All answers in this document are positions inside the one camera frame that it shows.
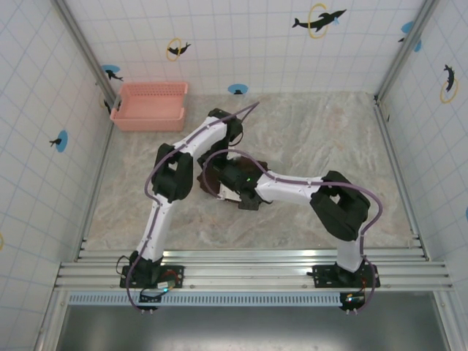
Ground brown long pants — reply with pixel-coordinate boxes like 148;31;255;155
196;155;273;205

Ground pink plastic basket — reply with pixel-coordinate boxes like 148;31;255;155
109;81;189;132

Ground shark blue circle sticker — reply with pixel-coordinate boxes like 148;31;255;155
101;64;124;83

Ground fish blue circle sticker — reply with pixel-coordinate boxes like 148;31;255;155
49;129;69;153

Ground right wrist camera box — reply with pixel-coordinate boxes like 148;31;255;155
217;184;241;202

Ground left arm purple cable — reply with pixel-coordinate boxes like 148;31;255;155
125;101;261;314

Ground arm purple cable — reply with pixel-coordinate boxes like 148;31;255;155
125;101;261;314
203;148;385;314

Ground aluminium mounting rail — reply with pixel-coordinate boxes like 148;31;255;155
54;249;454;293

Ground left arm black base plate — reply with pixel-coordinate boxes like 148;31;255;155
120;265;186;290

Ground small dolphin yellow ring sticker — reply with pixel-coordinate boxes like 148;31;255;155
166;37;192;61

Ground white slotted cable duct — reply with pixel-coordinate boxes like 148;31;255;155
67;292;449;307

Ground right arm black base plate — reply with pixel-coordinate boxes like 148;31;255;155
312;263;381;290

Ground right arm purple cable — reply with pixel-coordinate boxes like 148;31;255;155
203;148;385;314

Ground large dolphin yellow ring sticker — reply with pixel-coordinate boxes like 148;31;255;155
308;3;347;39

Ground left aluminium corner post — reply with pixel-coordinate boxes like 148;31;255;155
54;0;118;100

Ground aluminium corner post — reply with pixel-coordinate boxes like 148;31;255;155
54;0;118;100
376;0;439;103

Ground right aluminium corner post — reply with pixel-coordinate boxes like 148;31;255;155
376;0;439;103

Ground blue sticker behind post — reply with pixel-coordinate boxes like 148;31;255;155
397;20;423;52

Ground seahorse yellow ring sticker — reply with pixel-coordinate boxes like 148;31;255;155
439;64;460;105

